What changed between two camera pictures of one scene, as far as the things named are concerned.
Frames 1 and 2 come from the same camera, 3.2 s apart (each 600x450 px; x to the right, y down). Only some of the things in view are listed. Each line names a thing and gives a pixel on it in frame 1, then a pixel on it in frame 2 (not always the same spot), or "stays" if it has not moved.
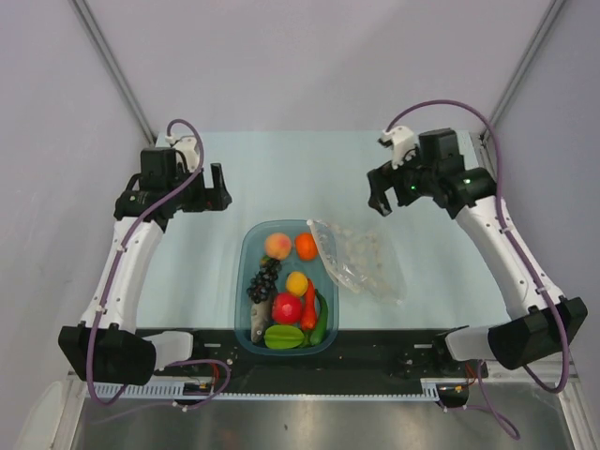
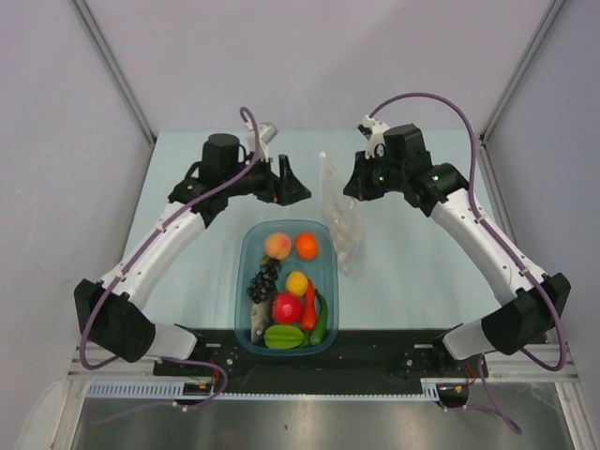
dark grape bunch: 263,284 stays
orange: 306,247 stays
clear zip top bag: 361,262 -> 346,217
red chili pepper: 308,311 stays
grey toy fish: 261,315 stays
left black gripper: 209,199 -> 272,182
